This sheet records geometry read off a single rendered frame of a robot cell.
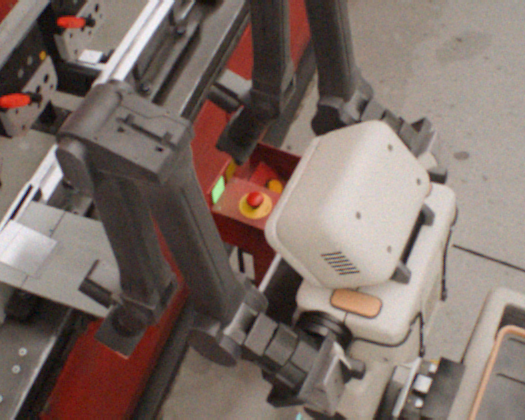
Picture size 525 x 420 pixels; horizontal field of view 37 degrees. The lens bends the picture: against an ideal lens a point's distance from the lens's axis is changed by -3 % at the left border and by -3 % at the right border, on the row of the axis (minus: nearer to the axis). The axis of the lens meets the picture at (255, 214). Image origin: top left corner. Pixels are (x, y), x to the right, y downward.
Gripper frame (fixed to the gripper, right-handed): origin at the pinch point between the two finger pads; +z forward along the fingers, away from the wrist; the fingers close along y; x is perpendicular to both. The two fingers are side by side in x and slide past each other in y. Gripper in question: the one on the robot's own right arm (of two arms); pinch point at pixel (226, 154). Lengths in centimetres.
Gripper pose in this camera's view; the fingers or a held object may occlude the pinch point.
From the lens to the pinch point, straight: 159.9
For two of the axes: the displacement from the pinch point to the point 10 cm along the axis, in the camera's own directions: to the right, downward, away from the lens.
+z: -3.6, 3.5, 8.6
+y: -4.3, 7.6, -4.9
